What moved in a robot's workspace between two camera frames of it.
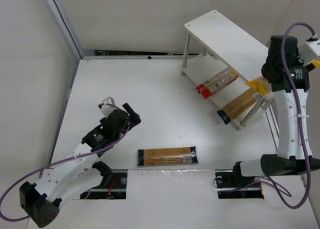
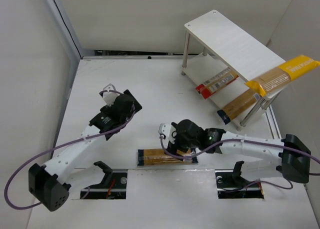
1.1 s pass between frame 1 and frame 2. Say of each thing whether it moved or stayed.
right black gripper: moved
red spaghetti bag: stayed
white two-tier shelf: stayed
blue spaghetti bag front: stayed
